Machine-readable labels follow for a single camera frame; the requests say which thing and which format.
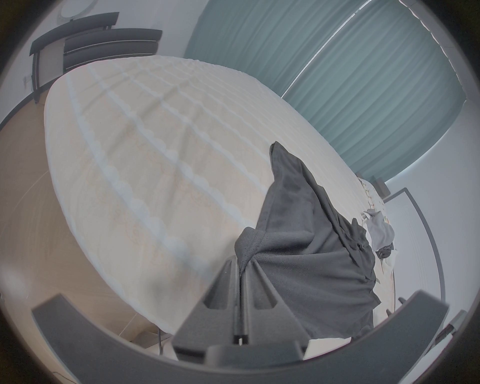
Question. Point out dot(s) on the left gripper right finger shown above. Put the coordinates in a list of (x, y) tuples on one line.
[(262, 322)]

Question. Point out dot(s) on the white garment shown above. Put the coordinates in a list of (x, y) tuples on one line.
[(388, 264)]

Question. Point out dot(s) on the black T-shirt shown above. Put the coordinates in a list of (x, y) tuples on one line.
[(318, 270)]

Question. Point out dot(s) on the black chest of drawers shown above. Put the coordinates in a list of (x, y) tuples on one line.
[(112, 48)]

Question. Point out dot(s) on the bed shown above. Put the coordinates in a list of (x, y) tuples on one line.
[(150, 168)]

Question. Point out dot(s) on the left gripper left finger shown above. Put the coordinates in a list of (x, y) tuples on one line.
[(221, 322)]

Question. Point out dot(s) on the white printed pillow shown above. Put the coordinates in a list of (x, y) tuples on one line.
[(375, 198)]

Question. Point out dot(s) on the black garment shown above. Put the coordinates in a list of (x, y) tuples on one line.
[(384, 251)]

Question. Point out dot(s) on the grey garment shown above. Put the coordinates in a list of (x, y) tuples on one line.
[(382, 230)]

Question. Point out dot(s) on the black dressing table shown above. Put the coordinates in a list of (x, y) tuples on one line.
[(75, 26)]

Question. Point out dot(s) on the grey bedside table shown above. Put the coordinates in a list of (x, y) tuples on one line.
[(380, 184)]

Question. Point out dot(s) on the blue-green curtain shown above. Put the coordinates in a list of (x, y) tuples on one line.
[(262, 37), (375, 112)]

